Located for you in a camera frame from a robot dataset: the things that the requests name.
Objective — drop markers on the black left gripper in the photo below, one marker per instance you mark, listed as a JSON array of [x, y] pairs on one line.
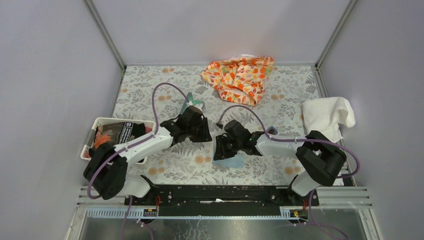
[[205, 136]]

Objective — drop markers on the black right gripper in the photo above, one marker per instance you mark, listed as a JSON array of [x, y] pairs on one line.
[[221, 152]]

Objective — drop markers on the light blue cleaning cloth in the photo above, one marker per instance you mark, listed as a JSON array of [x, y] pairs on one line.
[[236, 162]]

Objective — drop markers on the dark blue glasses case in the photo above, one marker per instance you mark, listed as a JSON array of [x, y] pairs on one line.
[[190, 101]]

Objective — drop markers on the blue frame sunglasses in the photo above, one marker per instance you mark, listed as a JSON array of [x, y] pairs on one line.
[[272, 130]]

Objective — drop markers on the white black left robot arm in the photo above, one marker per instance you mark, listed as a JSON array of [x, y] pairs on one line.
[[107, 171]]

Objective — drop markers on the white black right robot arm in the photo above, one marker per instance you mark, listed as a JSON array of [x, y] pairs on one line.
[[321, 159]]

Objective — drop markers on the floral grey tablecloth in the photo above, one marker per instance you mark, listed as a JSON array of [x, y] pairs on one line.
[[159, 92]]

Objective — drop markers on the orange floral fabric bag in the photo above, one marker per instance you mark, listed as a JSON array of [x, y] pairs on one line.
[[239, 80]]

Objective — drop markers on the black pouch in basket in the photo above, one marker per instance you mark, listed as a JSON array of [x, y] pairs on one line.
[[117, 133]]

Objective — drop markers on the white towel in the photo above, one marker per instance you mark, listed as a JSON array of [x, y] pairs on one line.
[[326, 114]]

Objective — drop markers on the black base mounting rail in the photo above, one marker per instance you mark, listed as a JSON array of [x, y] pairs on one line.
[[221, 200]]

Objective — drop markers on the aluminium frame profile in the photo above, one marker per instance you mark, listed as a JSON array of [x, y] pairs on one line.
[[344, 212]]

